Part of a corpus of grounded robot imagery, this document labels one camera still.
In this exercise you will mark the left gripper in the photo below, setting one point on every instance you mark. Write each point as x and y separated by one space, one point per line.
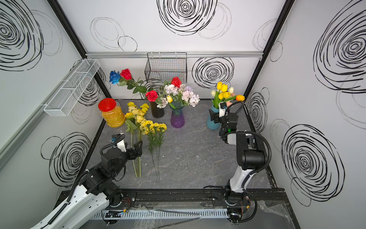
133 155

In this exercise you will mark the yellow carnation bouquet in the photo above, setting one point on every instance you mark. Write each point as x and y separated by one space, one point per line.
176 97

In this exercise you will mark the white cable duct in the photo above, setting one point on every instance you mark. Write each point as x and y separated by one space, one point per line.
163 214

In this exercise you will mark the blue rose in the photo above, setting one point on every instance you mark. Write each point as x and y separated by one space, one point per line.
114 77

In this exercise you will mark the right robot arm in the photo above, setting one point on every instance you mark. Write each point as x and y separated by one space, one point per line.
253 154

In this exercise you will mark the teal ceramic vase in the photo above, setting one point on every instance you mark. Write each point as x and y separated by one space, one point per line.
212 121

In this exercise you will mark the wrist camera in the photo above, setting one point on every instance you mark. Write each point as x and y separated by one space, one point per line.
118 142
222 109

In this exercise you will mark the black wire basket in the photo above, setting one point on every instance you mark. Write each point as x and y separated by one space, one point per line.
164 66

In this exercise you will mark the yellow poppy stem large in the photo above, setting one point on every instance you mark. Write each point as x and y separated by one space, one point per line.
140 119

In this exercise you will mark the yellow carnation stem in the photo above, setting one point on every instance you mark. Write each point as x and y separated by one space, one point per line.
155 131
151 136
161 129
148 123

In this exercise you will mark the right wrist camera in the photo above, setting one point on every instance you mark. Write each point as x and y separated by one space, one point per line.
222 109

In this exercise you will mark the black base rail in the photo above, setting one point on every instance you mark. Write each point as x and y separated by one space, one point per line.
207 196

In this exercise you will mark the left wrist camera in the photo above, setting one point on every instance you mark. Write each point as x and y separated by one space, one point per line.
118 142

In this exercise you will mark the yellow tulip bouquet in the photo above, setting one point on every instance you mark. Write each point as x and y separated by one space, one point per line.
224 94

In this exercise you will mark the red rose top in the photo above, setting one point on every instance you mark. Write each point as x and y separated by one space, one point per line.
138 86

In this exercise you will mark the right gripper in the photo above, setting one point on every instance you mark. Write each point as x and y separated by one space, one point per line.
214 117

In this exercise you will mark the white wire shelf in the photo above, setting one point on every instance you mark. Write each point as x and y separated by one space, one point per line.
72 89

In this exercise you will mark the red rose low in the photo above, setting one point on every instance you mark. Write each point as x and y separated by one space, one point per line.
153 96

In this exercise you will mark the sunflower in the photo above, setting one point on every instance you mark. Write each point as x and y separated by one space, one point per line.
130 121

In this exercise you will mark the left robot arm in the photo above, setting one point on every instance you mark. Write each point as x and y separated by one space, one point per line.
94 190

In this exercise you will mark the red lid plastic jar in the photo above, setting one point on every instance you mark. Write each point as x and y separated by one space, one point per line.
111 112

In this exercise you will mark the purple glass vase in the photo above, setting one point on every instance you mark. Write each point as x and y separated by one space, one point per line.
177 118

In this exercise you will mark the yellow rose stem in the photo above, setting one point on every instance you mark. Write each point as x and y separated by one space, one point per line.
137 116

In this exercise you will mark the black vase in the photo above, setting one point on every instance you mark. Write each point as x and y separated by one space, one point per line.
156 111

